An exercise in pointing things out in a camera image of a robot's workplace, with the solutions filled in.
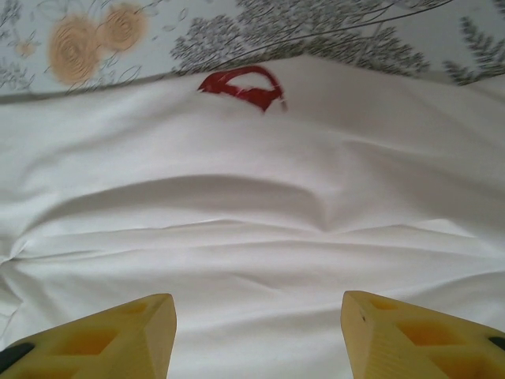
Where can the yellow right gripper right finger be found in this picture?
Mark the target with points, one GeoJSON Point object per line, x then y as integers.
{"type": "Point", "coordinates": [394, 347]}

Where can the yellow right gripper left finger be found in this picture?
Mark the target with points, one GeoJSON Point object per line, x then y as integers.
{"type": "Point", "coordinates": [118, 347]}

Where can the white t-shirt with red print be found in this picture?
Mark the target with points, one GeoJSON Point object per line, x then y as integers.
{"type": "Point", "coordinates": [252, 197]}

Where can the floral tablecloth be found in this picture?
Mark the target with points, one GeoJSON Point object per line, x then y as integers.
{"type": "Point", "coordinates": [276, 23]}

